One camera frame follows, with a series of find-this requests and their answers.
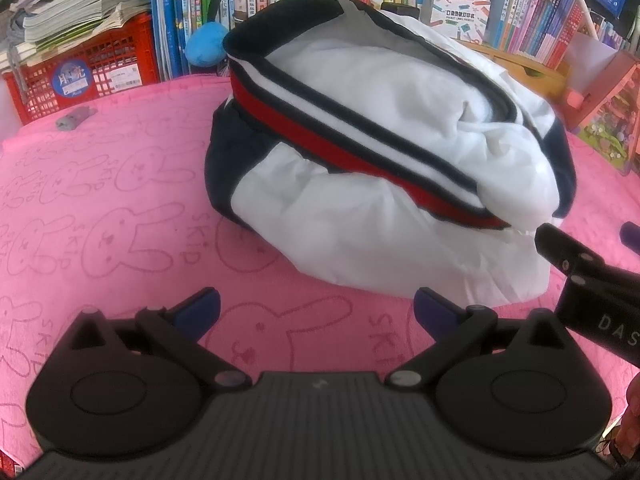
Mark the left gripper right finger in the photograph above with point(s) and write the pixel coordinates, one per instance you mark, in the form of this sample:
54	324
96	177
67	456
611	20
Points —
458	334

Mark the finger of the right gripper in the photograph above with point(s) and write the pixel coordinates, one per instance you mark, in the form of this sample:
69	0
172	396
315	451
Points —
630	236
564	252

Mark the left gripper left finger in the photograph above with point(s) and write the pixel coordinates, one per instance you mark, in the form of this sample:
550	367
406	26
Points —
175	333

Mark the white navy zip jacket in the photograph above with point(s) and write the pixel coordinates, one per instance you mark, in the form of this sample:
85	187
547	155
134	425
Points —
375	153

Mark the pink dollhouse toy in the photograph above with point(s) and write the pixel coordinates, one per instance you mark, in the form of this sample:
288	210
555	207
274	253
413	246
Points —
601	102

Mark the wooden drawer organizer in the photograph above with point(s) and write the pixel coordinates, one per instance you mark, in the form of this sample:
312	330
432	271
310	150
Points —
548	83

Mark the small grey flat object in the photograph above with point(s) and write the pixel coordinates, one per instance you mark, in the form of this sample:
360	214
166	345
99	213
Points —
73	119

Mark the red plastic crate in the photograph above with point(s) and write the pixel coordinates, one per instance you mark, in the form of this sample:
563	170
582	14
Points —
116	60

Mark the blue plush ball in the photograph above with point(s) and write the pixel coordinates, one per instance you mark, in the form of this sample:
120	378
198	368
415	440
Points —
205	47

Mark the stack of papers and booklets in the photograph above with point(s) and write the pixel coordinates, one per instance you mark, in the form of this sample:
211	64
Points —
38	29

